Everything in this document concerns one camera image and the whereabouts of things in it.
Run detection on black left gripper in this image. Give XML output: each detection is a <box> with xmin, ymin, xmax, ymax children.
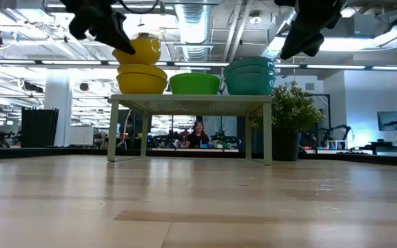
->
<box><xmin>58</xmin><ymin>0</ymin><xmax>137</xmax><ymax>56</ymax></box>

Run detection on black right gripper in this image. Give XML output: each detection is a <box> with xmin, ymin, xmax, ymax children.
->
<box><xmin>273</xmin><ymin>0</ymin><xmax>350</xmax><ymax>61</ymax></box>

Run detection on teal patterned ceramic bowl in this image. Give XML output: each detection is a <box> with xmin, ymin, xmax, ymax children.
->
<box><xmin>223</xmin><ymin>65</ymin><xmax>276</xmax><ymax>79</ymax></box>
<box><xmin>223</xmin><ymin>56</ymin><xmax>276</xmax><ymax>70</ymax></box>

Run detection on yellow bowls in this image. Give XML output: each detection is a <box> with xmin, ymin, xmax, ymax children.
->
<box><xmin>116</xmin><ymin>72</ymin><xmax>168</xmax><ymax>96</ymax></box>

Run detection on teal bowls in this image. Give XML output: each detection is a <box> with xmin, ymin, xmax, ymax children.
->
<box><xmin>224</xmin><ymin>73</ymin><xmax>276</xmax><ymax>96</ymax></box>

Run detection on green plastic bowl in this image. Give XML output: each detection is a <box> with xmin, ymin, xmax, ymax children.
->
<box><xmin>170</xmin><ymin>77</ymin><xmax>221</xmax><ymax>96</ymax></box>
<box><xmin>169</xmin><ymin>72</ymin><xmax>221</xmax><ymax>81</ymax></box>

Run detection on wide ceiling light panel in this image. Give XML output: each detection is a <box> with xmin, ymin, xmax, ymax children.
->
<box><xmin>318</xmin><ymin>36</ymin><xmax>392</xmax><ymax>52</ymax></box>

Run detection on green plant in black pot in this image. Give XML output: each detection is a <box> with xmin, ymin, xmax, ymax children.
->
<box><xmin>250</xmin><ymin>81</ymin><xmax>325</xmax><ymax>162</ymax></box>

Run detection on white background table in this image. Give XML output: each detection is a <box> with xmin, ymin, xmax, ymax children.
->
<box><xmin>325</xmin><ymin>138</ymin><xmax>363</xmax><ymax>151</ymax></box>

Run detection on pale green perforated metal rack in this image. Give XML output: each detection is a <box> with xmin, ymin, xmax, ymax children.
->
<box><xmin>107</xmin><ymin>94</ymin><xmax>274</xmax><ymax>167</ymax></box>

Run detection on black cabinet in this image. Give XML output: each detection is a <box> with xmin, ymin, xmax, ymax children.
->
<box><xmin>21</xmin><ymin>107</ymin><xmax>60</xmax><ymax>148</ymax></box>

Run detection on person behind rack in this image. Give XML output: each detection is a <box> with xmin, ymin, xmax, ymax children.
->
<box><xmin>184</xmin><ymin>120</ymin><xmax>210</xmax><ymax>149</ymax></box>

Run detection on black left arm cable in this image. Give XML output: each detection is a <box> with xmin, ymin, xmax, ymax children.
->
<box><xmin>115</xmin><ymin>0</ymin><xmax>161</xmax><ymax>14</ymax></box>

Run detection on silver ventilation duct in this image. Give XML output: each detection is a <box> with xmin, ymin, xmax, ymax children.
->
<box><xmin>177</xmin><ymin>3</ymin><xmax>213</xmax><ymax>63</ymax></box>

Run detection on wall monitor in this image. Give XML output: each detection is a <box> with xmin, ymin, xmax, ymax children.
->
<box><xmin>376</xmin><ymin>110</ymin><xmax>397</xmax><ymax>132</ymax></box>

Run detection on black aluminium table frame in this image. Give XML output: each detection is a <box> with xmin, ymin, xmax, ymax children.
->
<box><xmin>0</xmin><ymin>146</ymin><xmax>397</xmax><ymax>167</ymax></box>

